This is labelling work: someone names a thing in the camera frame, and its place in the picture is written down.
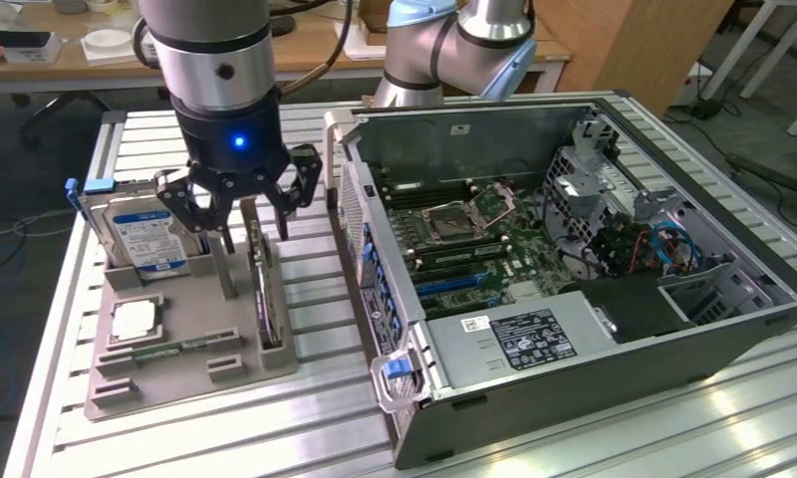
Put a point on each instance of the brown cardboard box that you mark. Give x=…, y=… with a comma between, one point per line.
x=373, y=20

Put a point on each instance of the grey cup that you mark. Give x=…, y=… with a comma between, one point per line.
x=72, y=6

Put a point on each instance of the wooden cabinet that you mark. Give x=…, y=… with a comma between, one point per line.
x=638, y=50

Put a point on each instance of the green motherboard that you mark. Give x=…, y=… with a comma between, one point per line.
x=531, y=244

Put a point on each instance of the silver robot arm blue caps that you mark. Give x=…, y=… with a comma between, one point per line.
x=212, y=50

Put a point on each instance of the grey metal disk bay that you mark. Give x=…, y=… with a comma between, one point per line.
x=724, y=294

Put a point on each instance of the silver CPU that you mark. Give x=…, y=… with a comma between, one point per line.
x=132, y=321

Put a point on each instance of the white table frame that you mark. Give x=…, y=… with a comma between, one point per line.
x=774, y=50

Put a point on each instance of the black power adapter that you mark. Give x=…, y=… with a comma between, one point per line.
x=707, y=109

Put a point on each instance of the metal socket cover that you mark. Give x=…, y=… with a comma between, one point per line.
x=491, y=201

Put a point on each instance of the silver chipset heatsink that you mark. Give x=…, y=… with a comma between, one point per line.
x=528, y=291

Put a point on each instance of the blue expansion slot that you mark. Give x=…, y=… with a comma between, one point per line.
x=452, y=284

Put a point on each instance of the white box black lid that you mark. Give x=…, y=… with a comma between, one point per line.
x=29, y=50

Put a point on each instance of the grey parts rack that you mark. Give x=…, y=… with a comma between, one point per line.
x=192, y=318

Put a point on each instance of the white paper stack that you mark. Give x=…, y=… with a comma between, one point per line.
x=365, y=50

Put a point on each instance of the black open PC case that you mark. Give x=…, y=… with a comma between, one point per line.
x=571, y=398

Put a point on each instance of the perforated metal drive cage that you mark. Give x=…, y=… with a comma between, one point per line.
x=582, y=199

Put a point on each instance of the black floor stand base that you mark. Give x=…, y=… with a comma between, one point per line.
x=784, y=174

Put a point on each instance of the green graphics card black fan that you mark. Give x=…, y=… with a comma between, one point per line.
x=264, y=289

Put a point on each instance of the wooden desk white frame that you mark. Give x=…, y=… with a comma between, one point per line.
x=73, y=74

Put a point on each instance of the hard disk with blue caddy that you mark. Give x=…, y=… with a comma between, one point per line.
x=139, y=239

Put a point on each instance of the grey power supply unit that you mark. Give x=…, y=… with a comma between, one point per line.
x=466, y=358

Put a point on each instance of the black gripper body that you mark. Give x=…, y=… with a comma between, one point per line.
x=232, y=134

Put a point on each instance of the green RAM stick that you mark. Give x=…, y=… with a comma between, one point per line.
x=172, y=347
x=462, y=253

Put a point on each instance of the black office chair base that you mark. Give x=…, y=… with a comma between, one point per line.
x=47, y=114

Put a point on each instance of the CPU socket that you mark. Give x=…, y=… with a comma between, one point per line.
x=448, y=224

